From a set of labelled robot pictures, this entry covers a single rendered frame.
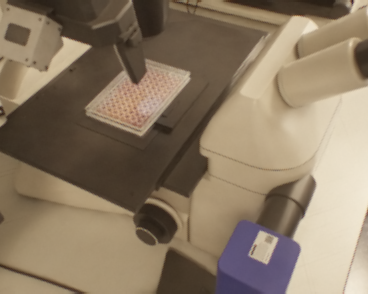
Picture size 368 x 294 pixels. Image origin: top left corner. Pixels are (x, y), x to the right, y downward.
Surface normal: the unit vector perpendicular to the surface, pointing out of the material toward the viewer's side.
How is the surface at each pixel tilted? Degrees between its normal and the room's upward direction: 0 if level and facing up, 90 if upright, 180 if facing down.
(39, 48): 90
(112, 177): 0
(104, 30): 98
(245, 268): 0
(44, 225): 0
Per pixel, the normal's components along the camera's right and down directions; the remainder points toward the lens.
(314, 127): 0.65, -0.19
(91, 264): -0.04, -0.69
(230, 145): -0.49, 0.59
